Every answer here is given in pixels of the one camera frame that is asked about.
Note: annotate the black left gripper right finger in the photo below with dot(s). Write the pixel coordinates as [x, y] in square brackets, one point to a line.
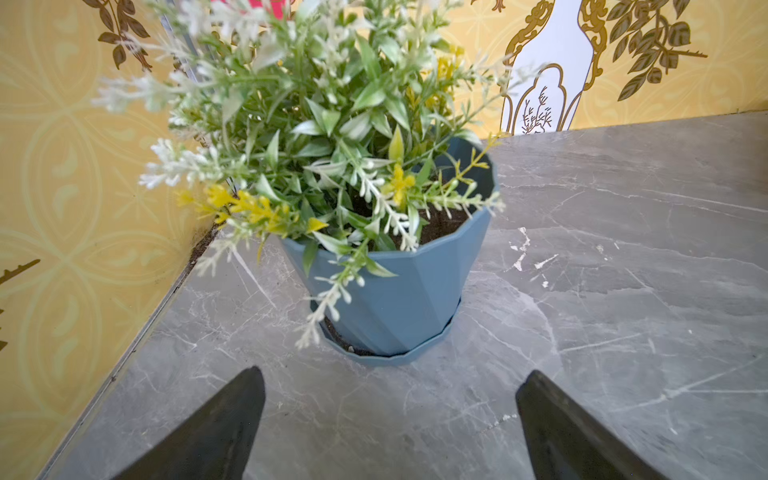
[564, 441]

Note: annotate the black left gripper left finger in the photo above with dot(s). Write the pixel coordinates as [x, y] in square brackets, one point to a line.
[215, 442]

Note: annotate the blue faceted plant pot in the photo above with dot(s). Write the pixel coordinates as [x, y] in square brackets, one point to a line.
[402, 288]

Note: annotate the artificial green white plant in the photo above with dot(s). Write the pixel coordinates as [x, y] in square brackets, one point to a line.
[344, 126]

